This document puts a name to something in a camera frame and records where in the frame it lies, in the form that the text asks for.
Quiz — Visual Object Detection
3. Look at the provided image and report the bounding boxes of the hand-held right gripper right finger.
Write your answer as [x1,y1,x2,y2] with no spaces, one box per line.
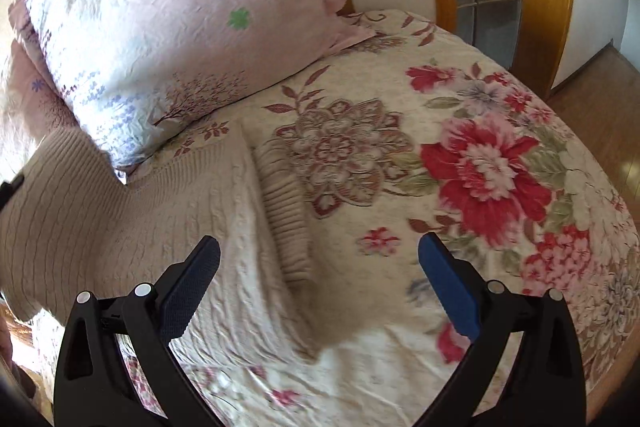
[418,232,587,427]

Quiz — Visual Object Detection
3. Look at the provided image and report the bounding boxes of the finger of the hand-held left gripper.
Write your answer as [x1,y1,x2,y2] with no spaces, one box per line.
[0,174,26,210]

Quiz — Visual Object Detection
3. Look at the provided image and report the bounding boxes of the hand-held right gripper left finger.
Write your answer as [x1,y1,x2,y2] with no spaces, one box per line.
[54,235,223,427]

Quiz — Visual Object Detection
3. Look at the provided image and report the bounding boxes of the beige cable-knit sweater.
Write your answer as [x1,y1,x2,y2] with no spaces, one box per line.
[0,122,321,353]

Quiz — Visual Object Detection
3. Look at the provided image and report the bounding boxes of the floral quilted bedspread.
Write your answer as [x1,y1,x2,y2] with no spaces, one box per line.
[30,9,640,427]

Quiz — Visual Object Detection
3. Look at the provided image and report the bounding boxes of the pink pillow with purple sprigs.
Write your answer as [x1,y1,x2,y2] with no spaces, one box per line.
[0,0,83,148]

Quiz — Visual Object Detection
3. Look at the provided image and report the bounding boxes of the pink pillow with tree print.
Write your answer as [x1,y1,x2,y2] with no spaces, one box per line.
[25,0,376,170]

